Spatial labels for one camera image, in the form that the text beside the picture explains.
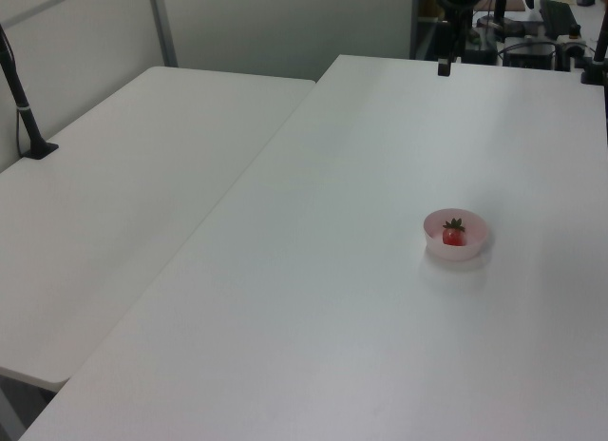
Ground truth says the red strawberry with green leaves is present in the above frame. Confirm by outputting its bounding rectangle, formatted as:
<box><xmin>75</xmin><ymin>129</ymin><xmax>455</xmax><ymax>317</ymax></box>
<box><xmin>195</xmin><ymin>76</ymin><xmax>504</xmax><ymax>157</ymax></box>
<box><xmin>442</xmin><ymin>217</ymin><xmax>466</xmax><ymax>247</ymax></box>

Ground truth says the pink plastic bowl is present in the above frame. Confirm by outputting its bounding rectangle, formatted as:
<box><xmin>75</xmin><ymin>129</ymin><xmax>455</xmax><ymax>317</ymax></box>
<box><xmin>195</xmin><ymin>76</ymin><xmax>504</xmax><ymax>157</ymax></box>
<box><xmin>422</xmin><ymin>207</ymin><xmax>490</xmax><ymax>262</ymax></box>

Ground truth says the brown flat pad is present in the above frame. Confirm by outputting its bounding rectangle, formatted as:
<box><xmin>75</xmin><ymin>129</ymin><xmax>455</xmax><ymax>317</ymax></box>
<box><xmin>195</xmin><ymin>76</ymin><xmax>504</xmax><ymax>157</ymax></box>
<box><xmin>476</xmin><ymin>0</ymin><xmax>525</xmax><ymax>12</ymax></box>

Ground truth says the black electronics box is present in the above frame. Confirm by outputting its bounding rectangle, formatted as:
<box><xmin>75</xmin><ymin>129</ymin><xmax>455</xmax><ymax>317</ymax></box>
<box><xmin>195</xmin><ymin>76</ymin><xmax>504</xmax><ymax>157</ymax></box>
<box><xmin>502</xmin><ymin>40</ymin><xmax>558</xmax><ymax>70</ymax></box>

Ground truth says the black computer keyboard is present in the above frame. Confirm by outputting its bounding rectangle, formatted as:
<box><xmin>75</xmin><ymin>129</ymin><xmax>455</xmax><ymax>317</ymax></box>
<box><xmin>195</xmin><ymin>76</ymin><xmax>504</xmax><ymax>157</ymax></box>
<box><xmin>539</xmin><ymin>0</ymin><xmax>579</xmax><ymax>40</ymax></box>

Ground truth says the black camera stand with clamp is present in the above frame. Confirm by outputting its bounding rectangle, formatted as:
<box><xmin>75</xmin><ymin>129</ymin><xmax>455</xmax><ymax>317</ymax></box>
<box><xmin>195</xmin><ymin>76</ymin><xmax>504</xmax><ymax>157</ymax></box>
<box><xmin>579</xmin><ymin>12</ymin><xmax>608</xmax><ymax>86</ymax></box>

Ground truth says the black camera stand with flat base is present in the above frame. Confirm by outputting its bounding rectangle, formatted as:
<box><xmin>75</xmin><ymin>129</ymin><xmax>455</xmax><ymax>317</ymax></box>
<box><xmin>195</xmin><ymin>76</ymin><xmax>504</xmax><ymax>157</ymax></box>
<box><xmin>0</xmin><ymin>23</ymin><xmax>60</xmax><ymax>162</ymax></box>

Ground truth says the thin black stand cable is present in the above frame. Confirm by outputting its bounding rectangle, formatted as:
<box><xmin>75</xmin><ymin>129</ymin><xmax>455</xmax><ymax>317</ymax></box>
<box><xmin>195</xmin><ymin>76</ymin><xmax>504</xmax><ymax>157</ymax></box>
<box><xmin>12</xmin><ymin>105</ymin><xmax>29</xmax><ymax>158</ymax></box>

